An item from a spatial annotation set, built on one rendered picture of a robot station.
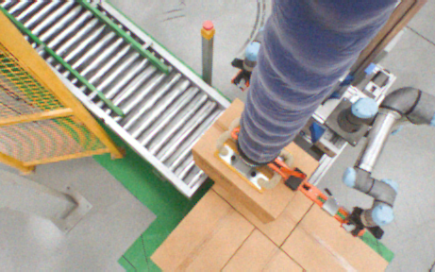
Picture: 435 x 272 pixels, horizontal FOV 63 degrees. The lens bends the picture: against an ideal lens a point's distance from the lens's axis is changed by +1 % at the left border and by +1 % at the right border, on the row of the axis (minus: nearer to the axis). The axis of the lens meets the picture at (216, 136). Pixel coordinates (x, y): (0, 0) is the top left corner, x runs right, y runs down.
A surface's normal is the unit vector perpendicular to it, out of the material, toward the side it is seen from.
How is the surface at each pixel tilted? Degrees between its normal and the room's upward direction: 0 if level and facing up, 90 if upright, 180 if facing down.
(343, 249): 0
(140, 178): 0
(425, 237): 0
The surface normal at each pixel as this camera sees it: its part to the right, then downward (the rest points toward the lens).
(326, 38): -0.12, 0.86
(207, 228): 0.04, -0.30
